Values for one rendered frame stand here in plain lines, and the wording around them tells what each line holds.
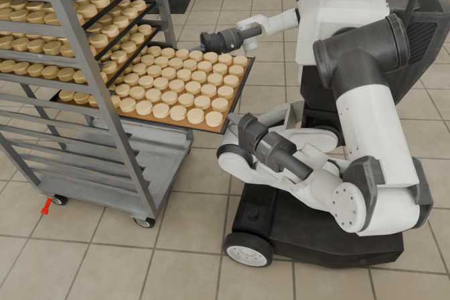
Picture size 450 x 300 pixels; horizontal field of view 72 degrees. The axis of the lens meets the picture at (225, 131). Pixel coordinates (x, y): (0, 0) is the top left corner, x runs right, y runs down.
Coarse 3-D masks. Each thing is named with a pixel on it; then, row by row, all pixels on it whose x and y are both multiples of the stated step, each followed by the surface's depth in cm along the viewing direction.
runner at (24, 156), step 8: (32, 160) 133; (40, 160) 130; (48, 160) 133; (56, 160) 132; (64, 168) 129; (72, 168) 127; (80, 168) 125; (88, 168) 128; (104, 176) 124; (112, 176) 122; (120, 176) 124; (128, 176) 124
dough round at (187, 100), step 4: (180, 96) 97; (184, 96) 97; (188, 96) 97; (192, 96) 96; (180, 100) 95; (184, 100) 95; (188, 100) 95; (192, 100) 95; (180, 104) 96; (184, 104) 95; (188, 104) 95; (192, 104) 96
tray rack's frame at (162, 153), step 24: (96, 120) 175; (0, 144) 124; (144, 144) 160; (168, 144) 159; (24, 168) 136; (48, 168) 152; (96, 168) 150; (168, 168) 147; (48, 192) 145; (72, 192) 141; (96, 192) 140; (120, 192) 139; (168, 192) 141; (144, 216) 133
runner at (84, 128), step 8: (0, 112) 112; (8, 112) 110; (16, 112) 114; (24, 120) 111; (32, 120) 109; (40, 120) 108; (48, 120) 106; (56, 120) 110; (72, 128) 105; (80, 128) 104; (88, 128) 103; (96, 128) 101; (128, 136) 102
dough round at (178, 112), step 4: (172, 108) 93; (176, 108) 93; (180, 108) 93; (184, 108) 93; (172, 112) 92; (176, 112) 92; (180, 112) 91; (184, 112) 92; (172, 116) 91; (176, 116) 91; (180, 116) 91; (184, 116) 92; (176, 120) 92
